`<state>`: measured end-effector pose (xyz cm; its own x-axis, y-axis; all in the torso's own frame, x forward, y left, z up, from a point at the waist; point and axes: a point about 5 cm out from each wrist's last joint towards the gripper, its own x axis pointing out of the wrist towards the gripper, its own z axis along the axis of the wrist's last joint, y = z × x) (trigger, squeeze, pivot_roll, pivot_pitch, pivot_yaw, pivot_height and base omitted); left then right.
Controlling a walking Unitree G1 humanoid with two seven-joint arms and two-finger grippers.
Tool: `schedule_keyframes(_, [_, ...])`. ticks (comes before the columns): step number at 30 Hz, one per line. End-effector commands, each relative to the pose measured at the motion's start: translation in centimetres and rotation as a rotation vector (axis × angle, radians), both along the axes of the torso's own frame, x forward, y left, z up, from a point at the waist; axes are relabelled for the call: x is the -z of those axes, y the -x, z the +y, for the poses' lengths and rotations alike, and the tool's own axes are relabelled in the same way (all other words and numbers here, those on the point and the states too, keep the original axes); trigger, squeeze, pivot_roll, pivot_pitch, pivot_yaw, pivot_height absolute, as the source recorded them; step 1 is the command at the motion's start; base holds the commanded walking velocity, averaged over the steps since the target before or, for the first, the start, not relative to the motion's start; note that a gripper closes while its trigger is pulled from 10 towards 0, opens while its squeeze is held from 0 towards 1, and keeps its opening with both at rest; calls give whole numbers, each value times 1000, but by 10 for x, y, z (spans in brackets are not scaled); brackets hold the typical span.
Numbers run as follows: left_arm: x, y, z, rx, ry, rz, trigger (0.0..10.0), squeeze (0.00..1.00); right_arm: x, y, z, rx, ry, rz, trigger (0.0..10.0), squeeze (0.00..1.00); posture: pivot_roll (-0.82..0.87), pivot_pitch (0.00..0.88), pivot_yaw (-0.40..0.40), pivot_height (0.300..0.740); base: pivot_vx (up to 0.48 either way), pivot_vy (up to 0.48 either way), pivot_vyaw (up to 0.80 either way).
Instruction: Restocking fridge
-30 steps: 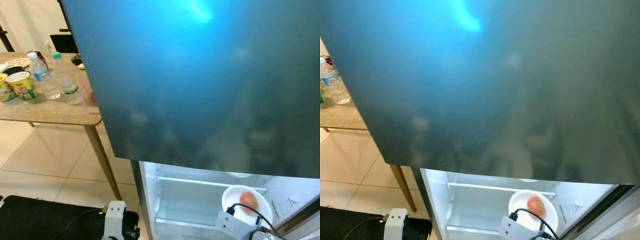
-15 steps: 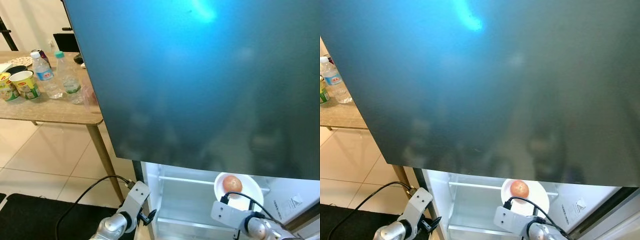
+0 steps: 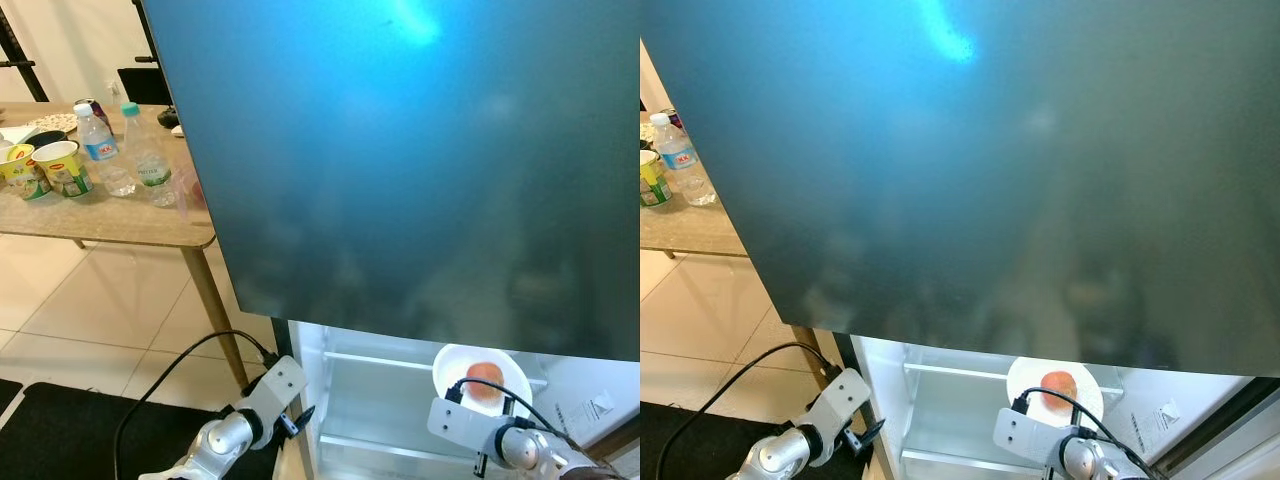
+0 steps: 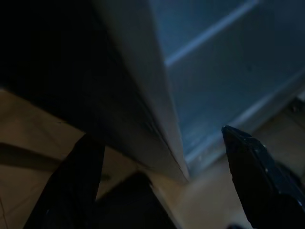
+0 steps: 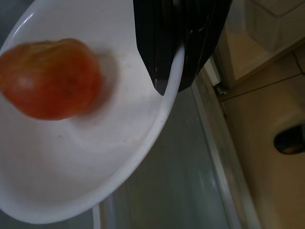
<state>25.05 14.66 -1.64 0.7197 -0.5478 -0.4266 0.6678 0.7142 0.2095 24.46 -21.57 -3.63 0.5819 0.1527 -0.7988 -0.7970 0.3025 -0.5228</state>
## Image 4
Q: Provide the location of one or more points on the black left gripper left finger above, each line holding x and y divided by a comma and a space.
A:
69, 190

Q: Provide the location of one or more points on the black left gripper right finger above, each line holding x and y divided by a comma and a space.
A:
259, 186

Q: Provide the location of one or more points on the silver two-door fridge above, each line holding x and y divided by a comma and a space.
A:
143, 95

